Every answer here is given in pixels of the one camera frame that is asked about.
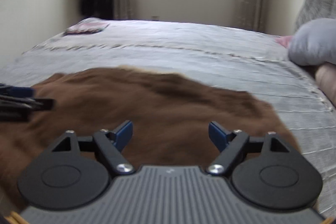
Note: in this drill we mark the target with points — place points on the bed with grey bedspread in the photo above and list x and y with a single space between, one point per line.
199 56

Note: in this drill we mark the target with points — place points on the folded patterned cloth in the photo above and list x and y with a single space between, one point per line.
86 28

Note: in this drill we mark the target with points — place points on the brown jacket with fleece collar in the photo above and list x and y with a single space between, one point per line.
162 108

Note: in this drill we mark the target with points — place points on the pink pillow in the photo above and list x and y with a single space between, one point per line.
326 82

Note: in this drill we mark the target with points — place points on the grey quilted pillow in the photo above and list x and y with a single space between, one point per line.
317 5

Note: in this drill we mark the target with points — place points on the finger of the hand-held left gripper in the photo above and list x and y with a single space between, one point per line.
25 103

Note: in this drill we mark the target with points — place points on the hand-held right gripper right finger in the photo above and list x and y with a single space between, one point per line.
218 134

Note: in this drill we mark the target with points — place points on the light grey pillow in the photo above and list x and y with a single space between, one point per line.
312 43

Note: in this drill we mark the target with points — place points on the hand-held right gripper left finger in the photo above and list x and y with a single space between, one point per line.
123 134

